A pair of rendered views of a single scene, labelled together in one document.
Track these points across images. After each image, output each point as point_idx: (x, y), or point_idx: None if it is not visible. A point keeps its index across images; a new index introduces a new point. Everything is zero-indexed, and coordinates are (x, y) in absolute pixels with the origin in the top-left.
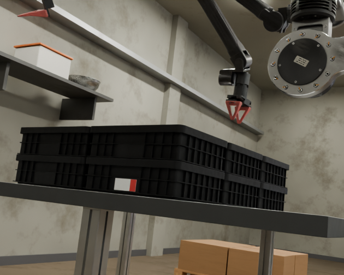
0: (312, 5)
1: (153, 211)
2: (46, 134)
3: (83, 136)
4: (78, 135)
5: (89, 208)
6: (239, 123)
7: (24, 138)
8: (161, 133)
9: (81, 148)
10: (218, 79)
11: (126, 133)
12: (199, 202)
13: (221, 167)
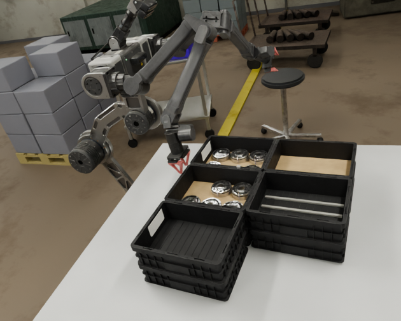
0: None
1: None
2: (322, 146)
3: (282, 144)
4: (288, 144)
5: None
6: (180, 173)
7: (349, 150)
8: (223, 140)
9: (283, 151)
10: (195, 133)
11: (247, 141)
12: (196, 143)
13: None
